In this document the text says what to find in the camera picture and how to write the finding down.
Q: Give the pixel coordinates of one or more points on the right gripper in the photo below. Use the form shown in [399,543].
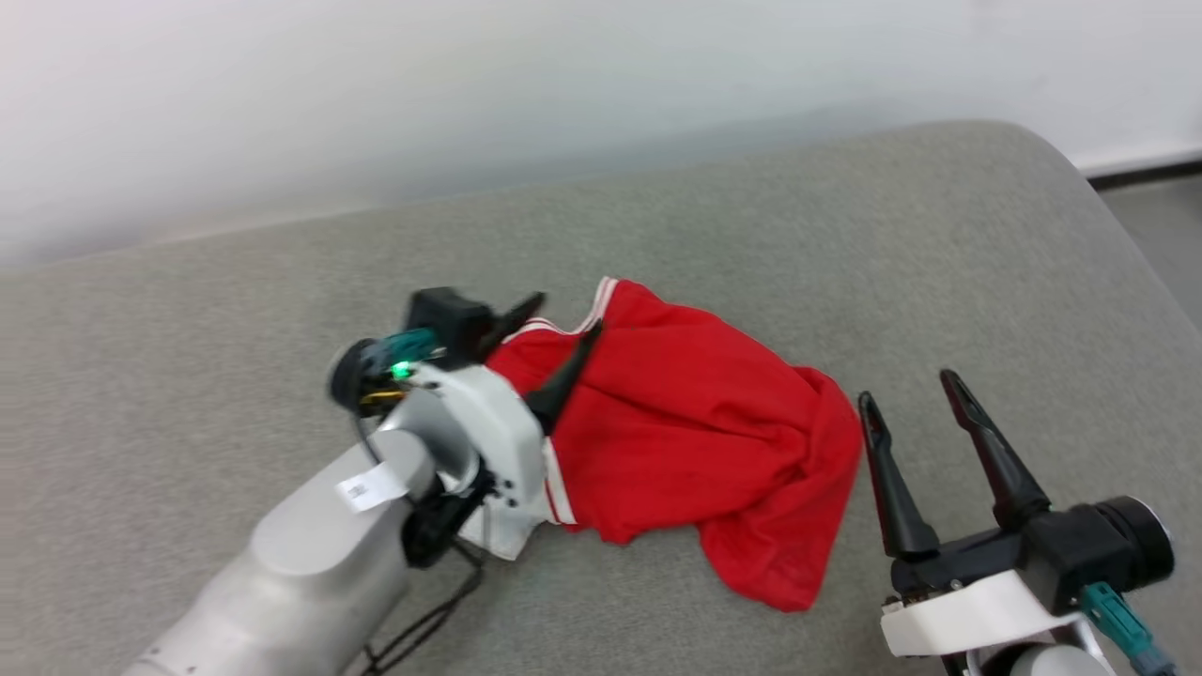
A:
[967,610]

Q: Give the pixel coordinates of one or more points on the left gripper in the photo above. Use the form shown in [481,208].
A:
[502,441]

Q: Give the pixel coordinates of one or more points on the red basketball jersey garment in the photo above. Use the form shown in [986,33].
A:
[676,422]

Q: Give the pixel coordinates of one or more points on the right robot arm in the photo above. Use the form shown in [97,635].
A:
[1042,662]

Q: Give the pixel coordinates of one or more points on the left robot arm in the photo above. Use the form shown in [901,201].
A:
[300,563]

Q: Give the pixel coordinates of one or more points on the white label tag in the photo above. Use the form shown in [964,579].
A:
[371,486]

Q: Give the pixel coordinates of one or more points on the black baseboard strip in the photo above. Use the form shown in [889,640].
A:
[1155,172]

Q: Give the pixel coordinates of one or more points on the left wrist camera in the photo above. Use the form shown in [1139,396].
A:
[451,319]

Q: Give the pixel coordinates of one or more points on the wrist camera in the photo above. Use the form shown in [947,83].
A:
[451,319]
[1099,549]

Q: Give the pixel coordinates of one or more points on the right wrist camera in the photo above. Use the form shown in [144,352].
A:
[1099,549]

